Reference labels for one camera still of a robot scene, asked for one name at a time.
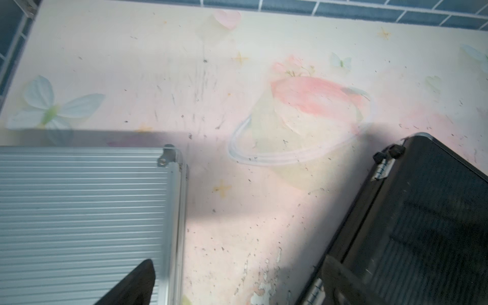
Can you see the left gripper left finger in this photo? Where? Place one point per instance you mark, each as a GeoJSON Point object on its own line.
{"type": "Point", "coordinates": [136, 288]}

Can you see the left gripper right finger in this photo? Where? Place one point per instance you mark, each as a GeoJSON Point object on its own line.
{"type": "Point", "coordinates": [341, 286]}

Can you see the black poker set case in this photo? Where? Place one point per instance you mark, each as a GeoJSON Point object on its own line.
{"type": "Point", "coordinates": [416, 232]}

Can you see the silver aluminium poker case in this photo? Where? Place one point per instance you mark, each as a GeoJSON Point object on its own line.
{"type": "Point", "coordinates": [76, 220]}

